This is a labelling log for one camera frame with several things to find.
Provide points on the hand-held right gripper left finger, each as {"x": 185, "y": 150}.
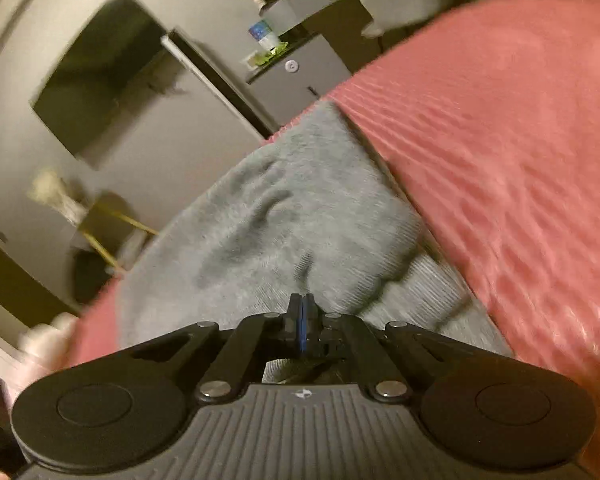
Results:
{"x": 296, "y": 325}

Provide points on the small grey cabinet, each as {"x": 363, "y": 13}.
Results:
{"x": 300, "y": 80}

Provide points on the grey dresser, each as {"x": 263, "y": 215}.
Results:
{"x": 325, "y": 5}

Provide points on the green packet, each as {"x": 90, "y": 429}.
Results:
{"x": 272, "y": 55}

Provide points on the white cabinet with black top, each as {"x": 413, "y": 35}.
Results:
{"x": 200, "y": 110}

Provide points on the blue and white package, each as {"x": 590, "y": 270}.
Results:
{"x": 262, "y": 35}

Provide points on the pink ribbed blanket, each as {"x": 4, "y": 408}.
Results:
{"x": 505, "y": 135}

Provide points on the black flat television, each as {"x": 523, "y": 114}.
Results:
{"x": 100, "y": 85}

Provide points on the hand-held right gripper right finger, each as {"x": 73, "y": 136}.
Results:
{"x": 311, "y": 322}

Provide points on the grey pants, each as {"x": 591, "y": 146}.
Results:
{"x": 290, "y": 220}

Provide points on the white fluffy duster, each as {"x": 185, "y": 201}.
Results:
{"x": 55, "y": 195}

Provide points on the pale blurred cloth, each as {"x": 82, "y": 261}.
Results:
{"x": 45, "y": 340}

